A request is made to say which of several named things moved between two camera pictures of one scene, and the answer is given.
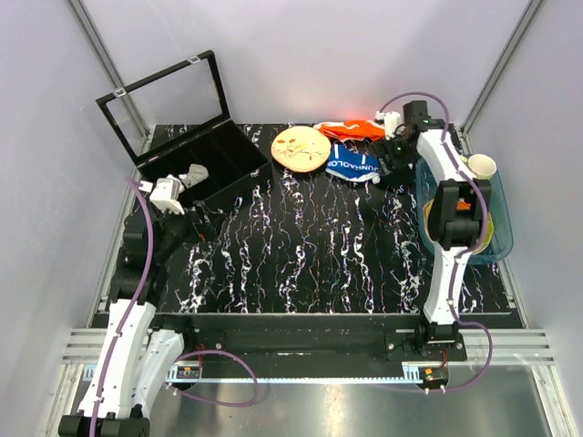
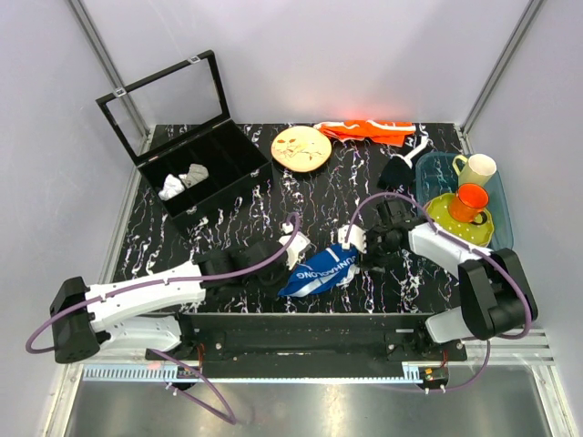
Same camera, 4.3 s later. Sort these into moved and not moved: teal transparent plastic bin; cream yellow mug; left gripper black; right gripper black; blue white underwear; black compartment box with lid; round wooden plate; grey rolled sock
Moved: left gripper black; right gripper black; blue white underwear
Not moved: grey rolled sock; black compartment box with lid; cream yellow mug; teal transparent plastic bin; round wooden plate
